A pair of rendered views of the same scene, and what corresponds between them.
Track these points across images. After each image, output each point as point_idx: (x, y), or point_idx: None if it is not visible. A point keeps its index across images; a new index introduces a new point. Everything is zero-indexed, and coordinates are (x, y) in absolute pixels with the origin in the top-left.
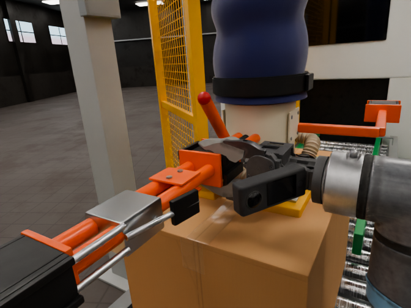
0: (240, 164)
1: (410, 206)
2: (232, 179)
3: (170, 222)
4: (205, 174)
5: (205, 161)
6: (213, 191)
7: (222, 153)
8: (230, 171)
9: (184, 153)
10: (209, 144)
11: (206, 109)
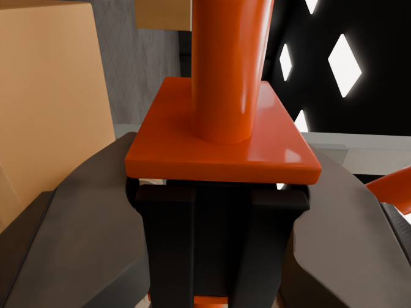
0: (192, 301)
1: None
2: (148, 242)
3: (30, 56)
4: (248, 54)
5: (262, 123)
6: (102, 149)
7: (315, 195)
8: (194, 238)
9: (265, 87)
10: (325, 154)
11: (410, 178)
